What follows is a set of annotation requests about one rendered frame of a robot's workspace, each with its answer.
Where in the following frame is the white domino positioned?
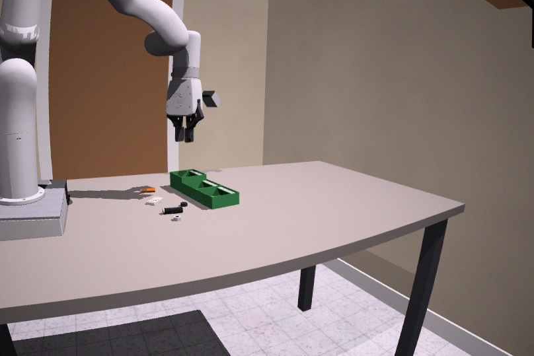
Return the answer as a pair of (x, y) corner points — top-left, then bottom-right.
(146, 197), (163, 205)

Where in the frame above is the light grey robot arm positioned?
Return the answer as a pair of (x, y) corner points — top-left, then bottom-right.
(0, 0), (201, 205)

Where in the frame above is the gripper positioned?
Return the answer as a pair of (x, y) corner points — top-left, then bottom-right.
(166, 77), (204, 143)

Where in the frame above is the black aa battery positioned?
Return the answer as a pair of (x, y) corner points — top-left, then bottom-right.
(162, 207), (183, 214)

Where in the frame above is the dark green bin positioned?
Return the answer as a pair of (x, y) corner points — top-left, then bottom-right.
(170, 169), (239, 209)

